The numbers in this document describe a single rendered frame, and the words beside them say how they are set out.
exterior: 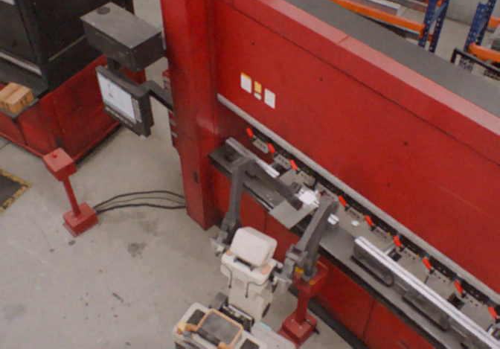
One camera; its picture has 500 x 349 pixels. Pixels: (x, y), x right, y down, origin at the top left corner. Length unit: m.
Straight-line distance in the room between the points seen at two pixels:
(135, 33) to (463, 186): 2.06
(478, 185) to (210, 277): 2.49
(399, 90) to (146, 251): 2.79
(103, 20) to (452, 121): 2.19
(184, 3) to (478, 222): 1.96
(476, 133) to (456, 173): 0.28
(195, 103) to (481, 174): 1.93
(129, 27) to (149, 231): 1.95
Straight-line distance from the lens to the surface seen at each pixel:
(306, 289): 3.72
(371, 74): 2.76
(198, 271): 4.62
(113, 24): 3.67
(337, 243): 3.73
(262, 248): 3.07
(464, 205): 2.86
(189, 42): 3.50
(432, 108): 2.63
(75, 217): 4.98
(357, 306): 3.88
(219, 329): 3.35
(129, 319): 4.49
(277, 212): 3.69
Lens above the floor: 3.90
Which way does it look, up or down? 47 degrees down
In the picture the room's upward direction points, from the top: straight up
